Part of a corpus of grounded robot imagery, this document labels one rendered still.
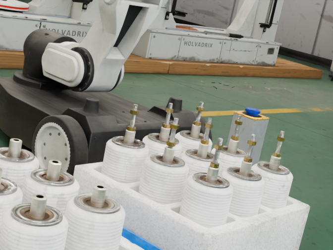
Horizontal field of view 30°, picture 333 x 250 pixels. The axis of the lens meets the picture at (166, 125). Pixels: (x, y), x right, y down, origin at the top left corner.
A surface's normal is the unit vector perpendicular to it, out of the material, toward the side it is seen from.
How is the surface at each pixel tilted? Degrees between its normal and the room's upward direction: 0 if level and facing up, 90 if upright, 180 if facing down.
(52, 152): 90
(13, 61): 90
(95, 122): 46
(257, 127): 90
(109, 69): 106
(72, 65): 90
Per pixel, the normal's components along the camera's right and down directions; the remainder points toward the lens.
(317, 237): 0.20, -0.95
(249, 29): 0.70, 0.30
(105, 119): 0.64, -0.46
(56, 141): -0.68, 0.04
